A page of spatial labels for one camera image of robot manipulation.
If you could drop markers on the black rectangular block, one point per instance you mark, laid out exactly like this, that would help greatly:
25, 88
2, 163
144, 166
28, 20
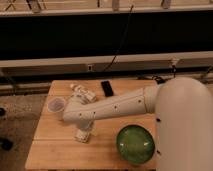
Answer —
106, 86

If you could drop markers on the white plastic bottle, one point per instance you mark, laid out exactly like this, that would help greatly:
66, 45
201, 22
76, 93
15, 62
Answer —
83, 93

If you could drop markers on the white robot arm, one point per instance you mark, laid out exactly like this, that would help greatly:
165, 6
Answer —
184, 108

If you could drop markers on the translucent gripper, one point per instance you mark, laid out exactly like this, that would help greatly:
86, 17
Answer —
87, 126

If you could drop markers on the wooden folding table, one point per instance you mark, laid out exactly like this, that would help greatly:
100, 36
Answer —
54, 146

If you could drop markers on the white sponge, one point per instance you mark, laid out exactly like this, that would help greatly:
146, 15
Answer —
82, 136

